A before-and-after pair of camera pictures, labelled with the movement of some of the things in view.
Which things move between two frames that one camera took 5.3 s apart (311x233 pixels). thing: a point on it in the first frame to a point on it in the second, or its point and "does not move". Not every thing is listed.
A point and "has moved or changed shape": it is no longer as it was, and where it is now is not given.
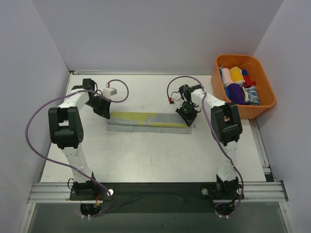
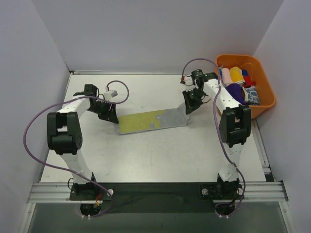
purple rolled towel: (235, 93) does not move
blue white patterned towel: (250, 95) does not move
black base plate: (155, 198) does not move
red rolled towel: (249, 82) does not move
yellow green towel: (147, 123) has moved or changed shape
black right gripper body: (185, 114) to (190, 99)
